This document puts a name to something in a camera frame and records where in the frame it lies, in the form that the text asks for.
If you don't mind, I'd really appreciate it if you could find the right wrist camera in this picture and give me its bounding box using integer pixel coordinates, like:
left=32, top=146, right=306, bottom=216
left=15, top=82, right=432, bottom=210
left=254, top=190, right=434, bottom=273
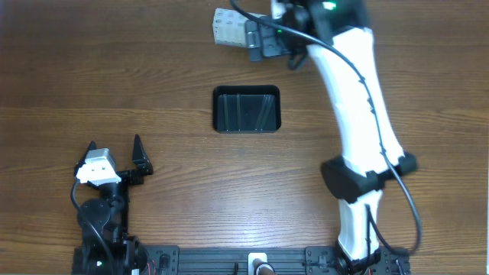
left=270, top=0, right=287, bottom=20

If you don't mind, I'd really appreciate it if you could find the mounting rail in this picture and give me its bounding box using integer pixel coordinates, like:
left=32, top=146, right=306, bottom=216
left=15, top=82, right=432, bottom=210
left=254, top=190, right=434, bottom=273
left=72, top=244, right=412, bottom=275

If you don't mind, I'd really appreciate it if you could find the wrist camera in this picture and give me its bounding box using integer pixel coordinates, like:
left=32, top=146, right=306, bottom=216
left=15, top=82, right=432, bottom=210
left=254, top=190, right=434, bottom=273
left=270, top=0, right=287, bottom=20
left=75, top=147, right=122, bottom=187

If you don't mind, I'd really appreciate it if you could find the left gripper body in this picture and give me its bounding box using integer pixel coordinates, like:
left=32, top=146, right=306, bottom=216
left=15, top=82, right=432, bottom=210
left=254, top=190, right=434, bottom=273
left=114, top=169, right=154, bottom=187

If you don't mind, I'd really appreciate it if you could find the black tray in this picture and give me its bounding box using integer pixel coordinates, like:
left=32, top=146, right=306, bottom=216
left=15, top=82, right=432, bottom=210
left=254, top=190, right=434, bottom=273
left=212, top=84, right=283, bottom=134

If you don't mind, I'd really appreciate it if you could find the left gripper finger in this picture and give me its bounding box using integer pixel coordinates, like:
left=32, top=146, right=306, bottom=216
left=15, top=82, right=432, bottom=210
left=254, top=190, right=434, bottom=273
left=74, top=140, right=99, bottom=173
left=131, top=133, right=154, bottom=176

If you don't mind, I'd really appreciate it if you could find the black cable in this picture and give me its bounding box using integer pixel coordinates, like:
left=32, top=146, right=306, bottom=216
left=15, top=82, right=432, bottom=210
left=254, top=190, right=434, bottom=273
left=70, top=178, right=118, bottom=274
left=228, top=0, right=423, bottom=257

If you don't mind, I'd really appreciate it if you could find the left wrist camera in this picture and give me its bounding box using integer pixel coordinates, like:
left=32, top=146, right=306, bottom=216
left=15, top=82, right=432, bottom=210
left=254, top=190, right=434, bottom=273
left=75, top=147, right=122, bottom=187

